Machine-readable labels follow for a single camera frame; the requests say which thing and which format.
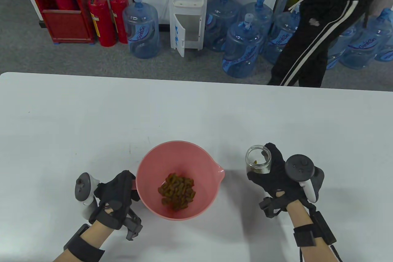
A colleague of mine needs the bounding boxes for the black right wrist sensor box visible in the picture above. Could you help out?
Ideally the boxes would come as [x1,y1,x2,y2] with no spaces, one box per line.
[309,207,337,245]

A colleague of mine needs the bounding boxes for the glass storage jar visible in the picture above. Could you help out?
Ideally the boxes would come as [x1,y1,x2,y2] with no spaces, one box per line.
[245,145,273,175]

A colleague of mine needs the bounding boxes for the black right glove mount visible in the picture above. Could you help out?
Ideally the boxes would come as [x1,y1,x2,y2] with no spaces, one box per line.
[259,197,287,219]

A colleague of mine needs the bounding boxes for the person's right hand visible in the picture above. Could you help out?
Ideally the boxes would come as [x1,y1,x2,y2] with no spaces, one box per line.
[247,143,310,210]

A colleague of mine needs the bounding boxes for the pink salad bowl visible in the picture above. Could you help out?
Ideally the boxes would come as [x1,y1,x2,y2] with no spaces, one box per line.
[131,141,225,221]

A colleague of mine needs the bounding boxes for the person's right forearm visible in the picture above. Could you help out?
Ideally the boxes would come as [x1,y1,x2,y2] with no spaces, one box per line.
[286,202,338,262]

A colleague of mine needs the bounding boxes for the person's left forearm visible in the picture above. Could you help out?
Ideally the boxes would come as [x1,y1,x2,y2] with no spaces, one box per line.
[51,221,123,262]

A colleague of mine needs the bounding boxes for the black glove mount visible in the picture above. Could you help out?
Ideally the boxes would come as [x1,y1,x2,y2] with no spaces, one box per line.
[259,197,287,219]
[124,208,143,241]

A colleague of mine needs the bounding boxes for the black left wrist strap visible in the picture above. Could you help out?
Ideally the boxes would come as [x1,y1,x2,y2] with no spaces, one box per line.
[64,237,105,262]

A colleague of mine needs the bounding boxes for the pile of raisins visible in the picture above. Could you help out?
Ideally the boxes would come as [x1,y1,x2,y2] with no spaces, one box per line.
[158,172,196,212]

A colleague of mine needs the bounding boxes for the grey left hand controller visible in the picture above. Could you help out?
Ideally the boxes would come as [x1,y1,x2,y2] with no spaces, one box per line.
[75,173,100,220]

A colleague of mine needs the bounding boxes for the black wrist sensor box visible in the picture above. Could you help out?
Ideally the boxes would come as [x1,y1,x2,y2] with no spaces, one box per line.
[64,224,91,250]
[309,207,337,245]

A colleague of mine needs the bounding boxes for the person's left hand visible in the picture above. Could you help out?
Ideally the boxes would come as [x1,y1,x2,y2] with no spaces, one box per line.
[88,170,142,230]

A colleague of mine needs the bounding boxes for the black wrist strap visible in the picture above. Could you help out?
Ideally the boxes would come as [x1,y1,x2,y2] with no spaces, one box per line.
[293,225,318,247]
[64,237,105,262]

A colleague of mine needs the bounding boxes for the black left wrist sensor box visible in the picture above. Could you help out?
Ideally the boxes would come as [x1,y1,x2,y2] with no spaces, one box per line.
[64,224,91,250]

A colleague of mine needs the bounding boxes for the grey hand controller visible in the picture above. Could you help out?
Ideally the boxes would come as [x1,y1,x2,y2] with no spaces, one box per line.
[285,154,325,203]
[75,173,100,220]

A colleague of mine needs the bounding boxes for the black left glove mount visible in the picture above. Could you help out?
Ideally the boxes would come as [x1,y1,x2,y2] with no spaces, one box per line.
[124,208,143,241]

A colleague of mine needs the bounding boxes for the row of blue water jugs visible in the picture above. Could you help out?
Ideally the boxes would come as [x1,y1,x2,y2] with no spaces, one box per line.
[204,0,393,79]

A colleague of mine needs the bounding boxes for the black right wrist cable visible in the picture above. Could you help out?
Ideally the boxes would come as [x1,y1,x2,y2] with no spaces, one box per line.
[329,243,344,262]

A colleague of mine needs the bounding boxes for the red fire extinguisher cabinet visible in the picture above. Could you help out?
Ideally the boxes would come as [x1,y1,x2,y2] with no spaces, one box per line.
[21,0,94,44]

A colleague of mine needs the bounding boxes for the single blue water jug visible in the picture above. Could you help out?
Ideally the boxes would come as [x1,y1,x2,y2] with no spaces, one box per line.
[122,0,160,59]

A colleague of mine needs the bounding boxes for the black right wrist strap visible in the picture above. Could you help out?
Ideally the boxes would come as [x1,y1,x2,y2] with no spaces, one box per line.
[293,225,318,247]

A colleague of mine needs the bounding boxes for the grey right hand controller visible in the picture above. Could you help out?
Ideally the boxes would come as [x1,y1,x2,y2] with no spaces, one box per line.
[285,154,325,203]

